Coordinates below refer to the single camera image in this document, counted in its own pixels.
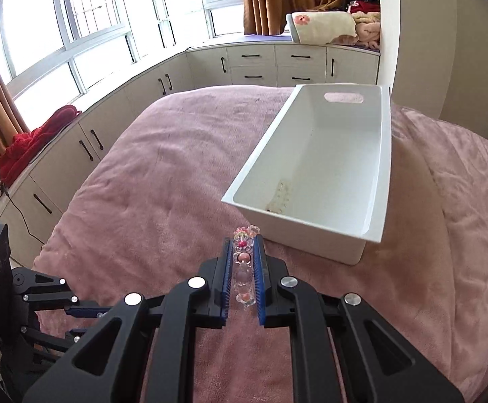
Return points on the pink fleece blanket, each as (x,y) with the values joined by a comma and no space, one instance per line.
(369,29)

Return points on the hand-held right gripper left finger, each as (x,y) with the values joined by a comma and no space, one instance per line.
(227,277)

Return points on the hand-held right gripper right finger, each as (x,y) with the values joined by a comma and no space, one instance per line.
(260,281)

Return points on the white window-seat cabinet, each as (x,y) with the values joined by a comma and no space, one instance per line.
(113,121)

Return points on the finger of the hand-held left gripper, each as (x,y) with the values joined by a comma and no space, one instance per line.
(42,287)
(55,338)

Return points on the red knitted blanket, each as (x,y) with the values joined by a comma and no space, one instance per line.
(38,138)

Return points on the pink bed blanket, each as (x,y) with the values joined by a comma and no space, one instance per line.
(164,176)

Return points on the large bay window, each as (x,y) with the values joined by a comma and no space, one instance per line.
(101,21)

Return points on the white plastic storage bin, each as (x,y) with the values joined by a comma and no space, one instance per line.
(323,168)

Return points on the red clothes pile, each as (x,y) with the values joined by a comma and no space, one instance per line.
(365,7)

